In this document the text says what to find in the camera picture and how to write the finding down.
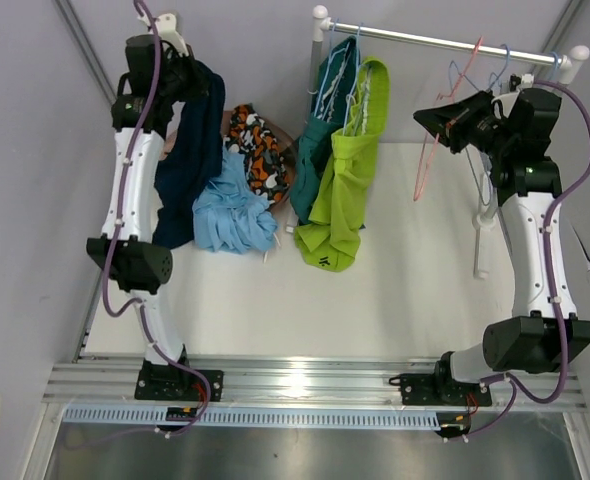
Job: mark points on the pink wire hanger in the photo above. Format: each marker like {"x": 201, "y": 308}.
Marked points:
{"x": 431, "y": 141}

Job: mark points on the lime green shorts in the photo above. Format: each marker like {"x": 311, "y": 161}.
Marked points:
{"x": 331, "y": 240}

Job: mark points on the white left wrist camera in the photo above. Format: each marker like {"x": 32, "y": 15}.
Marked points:
{"x": 168, "y": 28}

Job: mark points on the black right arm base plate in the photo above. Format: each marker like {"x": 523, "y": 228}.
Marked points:
{"x": 445, "y": 390}

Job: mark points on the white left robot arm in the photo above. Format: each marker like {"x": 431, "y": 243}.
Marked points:
{"x": 161, "y": 72}

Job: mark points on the orange camouflage shorts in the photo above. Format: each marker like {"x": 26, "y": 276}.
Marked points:
{"x": 264, "y": 166}

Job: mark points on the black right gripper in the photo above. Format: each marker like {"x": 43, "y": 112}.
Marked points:
{"x": 451, "y": 121}

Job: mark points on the light blue shorts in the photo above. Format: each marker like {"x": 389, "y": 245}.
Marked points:
{"x": 229, "y": 217}

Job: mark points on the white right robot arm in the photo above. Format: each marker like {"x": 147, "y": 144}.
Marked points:
{"x": 535, "y": 346}

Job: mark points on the pink translucent plastic basin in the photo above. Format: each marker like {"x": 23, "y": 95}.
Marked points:
{"x": 286, "y": 146}

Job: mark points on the navy blue shorts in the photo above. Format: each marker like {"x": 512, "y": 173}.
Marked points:
{"x": 193, "y": 161}

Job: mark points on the teal green shorts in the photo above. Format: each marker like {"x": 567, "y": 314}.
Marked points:
{"x": 315, "y": 147}

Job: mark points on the silver clothes rack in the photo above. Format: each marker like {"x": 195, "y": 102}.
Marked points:
{"x": 563, "y": 69}

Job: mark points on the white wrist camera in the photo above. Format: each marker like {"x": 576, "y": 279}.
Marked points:
{"x": 168, "y": 28}
{"x": 504, "y": 101}

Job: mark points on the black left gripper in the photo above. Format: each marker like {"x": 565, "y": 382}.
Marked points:
{"x": 200, "y": 81}

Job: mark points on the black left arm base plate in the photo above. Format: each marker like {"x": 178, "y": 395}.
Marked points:
{"x": 167, "y": 383}

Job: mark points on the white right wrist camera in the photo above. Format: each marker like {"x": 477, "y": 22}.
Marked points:
{"x": 504, "y": 101}

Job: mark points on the aluminium mounting rail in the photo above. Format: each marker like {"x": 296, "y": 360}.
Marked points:
{"x": 288, "y": 392}

